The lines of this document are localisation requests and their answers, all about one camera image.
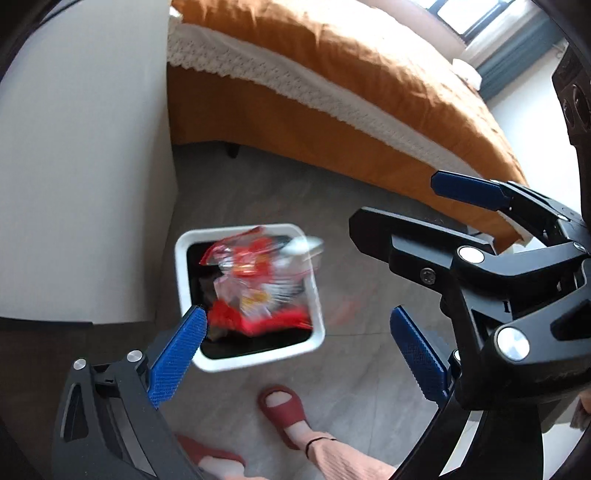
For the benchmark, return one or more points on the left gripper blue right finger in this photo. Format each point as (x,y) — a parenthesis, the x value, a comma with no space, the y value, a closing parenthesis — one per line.
(429,370)

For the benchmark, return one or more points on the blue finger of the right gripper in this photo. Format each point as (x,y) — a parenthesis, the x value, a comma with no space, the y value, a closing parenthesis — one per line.
(475,191)
(416,250)

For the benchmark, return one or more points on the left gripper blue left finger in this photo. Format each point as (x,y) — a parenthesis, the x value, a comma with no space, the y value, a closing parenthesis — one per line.
(171,353)

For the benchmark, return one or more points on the red white snack wrapper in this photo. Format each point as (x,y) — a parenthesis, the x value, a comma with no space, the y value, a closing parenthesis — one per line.
(261,288)

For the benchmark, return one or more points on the white square trash bin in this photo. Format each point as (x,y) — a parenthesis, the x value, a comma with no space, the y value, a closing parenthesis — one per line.
(224,350)

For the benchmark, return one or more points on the person right hand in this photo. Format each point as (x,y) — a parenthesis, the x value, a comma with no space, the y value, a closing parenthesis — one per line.
(582,415)

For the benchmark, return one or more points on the left red slipper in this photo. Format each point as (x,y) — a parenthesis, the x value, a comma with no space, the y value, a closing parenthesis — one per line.
(219,463)

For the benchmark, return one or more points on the red slipper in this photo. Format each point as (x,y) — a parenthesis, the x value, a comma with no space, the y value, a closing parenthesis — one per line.
(219,463)
(285,411)

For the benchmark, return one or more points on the right red slipper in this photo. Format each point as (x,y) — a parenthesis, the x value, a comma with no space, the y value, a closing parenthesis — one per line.
(285,411)

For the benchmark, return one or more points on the teal curtain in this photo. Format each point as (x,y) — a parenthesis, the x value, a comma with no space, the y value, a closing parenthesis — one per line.
(516,55)

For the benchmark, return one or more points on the orange bed cover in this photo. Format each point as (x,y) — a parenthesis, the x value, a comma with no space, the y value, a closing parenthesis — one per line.
(339,85)

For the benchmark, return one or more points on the white desk cabinet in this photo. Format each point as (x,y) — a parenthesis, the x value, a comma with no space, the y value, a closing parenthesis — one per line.
(87,177)

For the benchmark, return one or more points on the dark framed window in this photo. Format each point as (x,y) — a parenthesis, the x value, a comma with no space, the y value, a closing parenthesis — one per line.
(467,18)

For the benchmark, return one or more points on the white lace bed sheet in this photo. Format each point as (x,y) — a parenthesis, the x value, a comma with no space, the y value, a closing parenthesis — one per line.
(204,50)

